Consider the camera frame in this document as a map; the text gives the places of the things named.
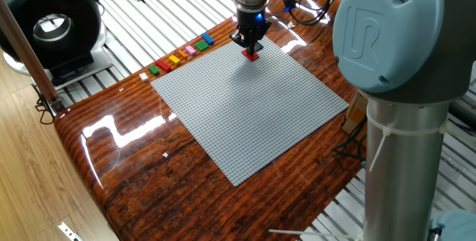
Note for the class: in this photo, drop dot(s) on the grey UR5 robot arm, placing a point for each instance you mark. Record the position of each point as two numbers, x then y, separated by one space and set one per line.
401 159

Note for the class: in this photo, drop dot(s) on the thin orange Lego brick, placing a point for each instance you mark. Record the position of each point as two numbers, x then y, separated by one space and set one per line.
182 54

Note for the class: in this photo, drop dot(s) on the yellow Lego brick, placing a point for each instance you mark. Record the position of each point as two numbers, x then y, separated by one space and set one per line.
174 59

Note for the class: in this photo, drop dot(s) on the crumpled white paper scrap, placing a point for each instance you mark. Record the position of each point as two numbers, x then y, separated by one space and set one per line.
291 24

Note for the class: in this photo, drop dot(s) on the white Lego brick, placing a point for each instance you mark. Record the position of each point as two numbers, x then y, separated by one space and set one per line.
144 77

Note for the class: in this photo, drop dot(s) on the black Lego plate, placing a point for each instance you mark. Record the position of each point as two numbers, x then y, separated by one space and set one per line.
259 47

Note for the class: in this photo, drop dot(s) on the white metal bracket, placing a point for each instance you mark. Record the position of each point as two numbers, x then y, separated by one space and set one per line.
68 230

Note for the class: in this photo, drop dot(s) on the looped white zip tie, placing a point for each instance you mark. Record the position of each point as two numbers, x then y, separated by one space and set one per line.
407 131

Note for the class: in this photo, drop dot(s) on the green square Lego plate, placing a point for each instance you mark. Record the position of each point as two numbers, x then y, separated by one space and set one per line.
202 45

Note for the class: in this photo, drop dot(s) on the grey Lego baseplate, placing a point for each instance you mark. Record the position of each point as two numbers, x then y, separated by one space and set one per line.
249 111

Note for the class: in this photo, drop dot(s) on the slanted metal frame beam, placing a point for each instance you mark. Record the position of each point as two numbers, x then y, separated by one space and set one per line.
26 55

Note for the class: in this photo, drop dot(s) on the long red Lego plate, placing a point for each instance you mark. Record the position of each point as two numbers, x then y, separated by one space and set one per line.
163 65

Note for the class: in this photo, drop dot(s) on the wide red Lego plate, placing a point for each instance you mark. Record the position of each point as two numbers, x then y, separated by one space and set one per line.
252 57

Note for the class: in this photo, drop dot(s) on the blue Lego plate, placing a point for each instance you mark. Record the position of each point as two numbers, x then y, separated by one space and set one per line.
208 39

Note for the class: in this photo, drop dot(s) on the taped cardboard box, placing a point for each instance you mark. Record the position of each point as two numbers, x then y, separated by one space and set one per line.
355 114

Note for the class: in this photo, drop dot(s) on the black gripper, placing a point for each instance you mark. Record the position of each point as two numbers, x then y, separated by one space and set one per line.
253 21

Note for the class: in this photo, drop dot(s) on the pink Lego brick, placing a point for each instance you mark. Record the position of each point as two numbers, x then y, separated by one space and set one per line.
190 50

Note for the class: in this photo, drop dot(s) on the small green Lego brick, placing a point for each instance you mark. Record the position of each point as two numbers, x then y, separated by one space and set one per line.
154 70

